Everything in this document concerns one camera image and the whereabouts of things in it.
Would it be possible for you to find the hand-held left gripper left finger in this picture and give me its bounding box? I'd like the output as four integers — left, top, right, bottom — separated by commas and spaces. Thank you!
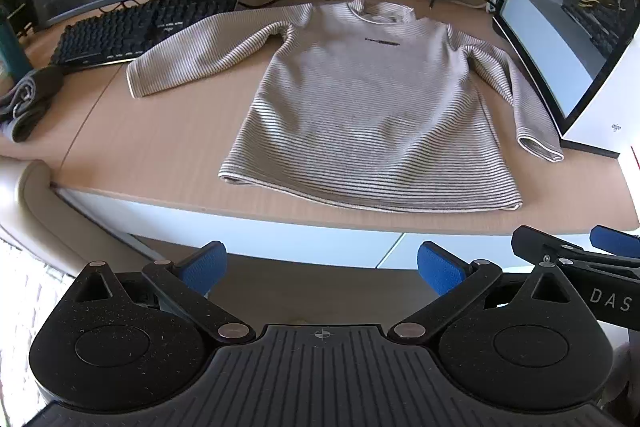
74, 241, 254, 344

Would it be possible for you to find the black keyboard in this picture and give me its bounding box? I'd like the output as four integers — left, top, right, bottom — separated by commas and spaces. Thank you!
49, 0, 242, 74

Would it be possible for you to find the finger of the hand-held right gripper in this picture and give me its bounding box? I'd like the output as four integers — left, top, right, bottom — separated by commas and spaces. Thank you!
589, 225, 640, 257
511, 225, 640, 283

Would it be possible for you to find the computer case with glass panel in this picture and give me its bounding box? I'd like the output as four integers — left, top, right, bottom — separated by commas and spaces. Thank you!
491, 0, 640, 158

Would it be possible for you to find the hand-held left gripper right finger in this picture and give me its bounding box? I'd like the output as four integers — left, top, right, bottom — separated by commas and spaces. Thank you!
387, 242, 572, 344

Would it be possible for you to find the beige chair armrest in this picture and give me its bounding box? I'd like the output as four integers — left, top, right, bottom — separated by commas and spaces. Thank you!
0, 159, 168, 279

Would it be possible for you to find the grey folded cloth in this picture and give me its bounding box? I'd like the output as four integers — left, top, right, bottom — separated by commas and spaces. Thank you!
0, 67, 66, 144

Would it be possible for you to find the green bottle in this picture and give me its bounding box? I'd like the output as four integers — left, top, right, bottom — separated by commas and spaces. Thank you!
0, 4, 32, 78

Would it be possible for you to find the grey striped sweater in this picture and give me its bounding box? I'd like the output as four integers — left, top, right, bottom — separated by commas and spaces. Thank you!
126, 0, 566, 214

